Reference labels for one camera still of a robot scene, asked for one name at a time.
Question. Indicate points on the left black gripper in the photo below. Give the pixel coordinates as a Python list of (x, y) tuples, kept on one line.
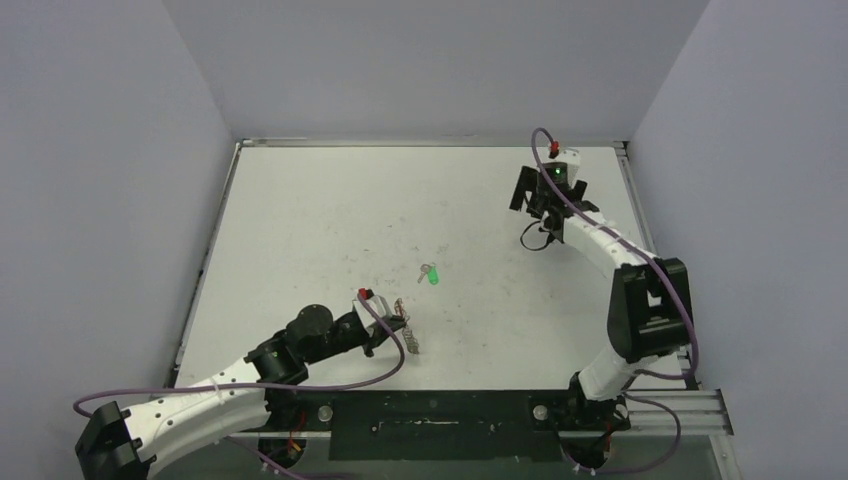
[(371, 340)]

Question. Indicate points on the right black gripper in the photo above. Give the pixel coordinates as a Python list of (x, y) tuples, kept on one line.
[(525, 189)]

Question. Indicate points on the large keyring with small rings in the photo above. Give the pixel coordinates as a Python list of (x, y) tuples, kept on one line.
[(410, 341)]

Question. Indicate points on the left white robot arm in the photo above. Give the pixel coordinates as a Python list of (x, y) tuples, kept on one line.
[(138, 441)]

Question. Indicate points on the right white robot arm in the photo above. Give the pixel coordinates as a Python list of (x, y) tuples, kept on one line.
[(649, 314)]

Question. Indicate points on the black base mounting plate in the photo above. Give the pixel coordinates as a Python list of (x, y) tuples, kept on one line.
[(450, 425)]

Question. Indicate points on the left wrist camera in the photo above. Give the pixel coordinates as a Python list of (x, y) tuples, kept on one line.
[(371, 309)]

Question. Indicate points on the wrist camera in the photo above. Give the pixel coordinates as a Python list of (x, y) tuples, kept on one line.
[(371, 309), (566, 159)]

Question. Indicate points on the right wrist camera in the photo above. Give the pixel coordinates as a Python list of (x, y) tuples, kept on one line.
[(566, 159)]

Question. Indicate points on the aluminium frame rail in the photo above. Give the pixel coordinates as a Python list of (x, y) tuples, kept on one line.
[(699, 413)]

